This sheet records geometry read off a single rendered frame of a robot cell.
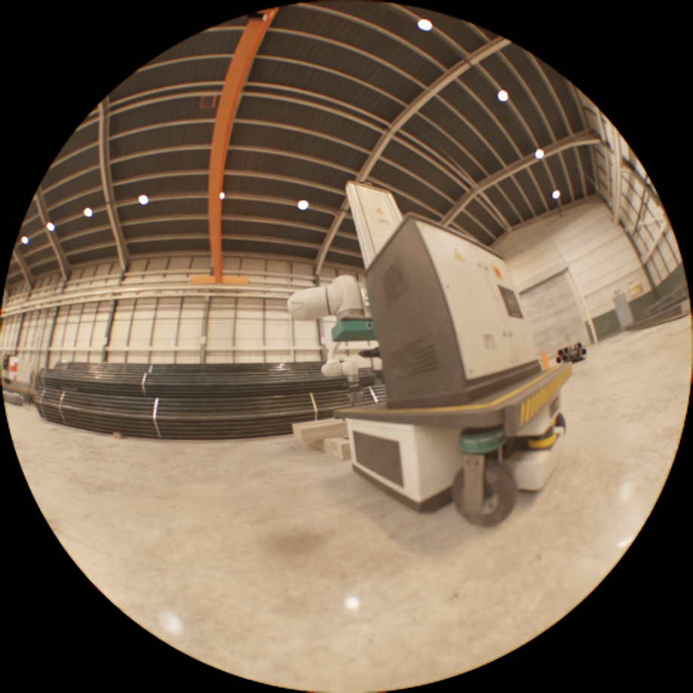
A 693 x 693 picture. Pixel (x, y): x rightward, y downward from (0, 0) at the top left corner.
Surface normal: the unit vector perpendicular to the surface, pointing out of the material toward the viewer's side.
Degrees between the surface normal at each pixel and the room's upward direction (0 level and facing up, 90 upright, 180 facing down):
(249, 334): 90
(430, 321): 90
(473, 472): 90
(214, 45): 170
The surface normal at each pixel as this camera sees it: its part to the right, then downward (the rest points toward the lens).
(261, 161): 0.21, 0.90
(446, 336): -0.94, 0.04
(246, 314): 0.44, -0.28
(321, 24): 0.06, 0.99
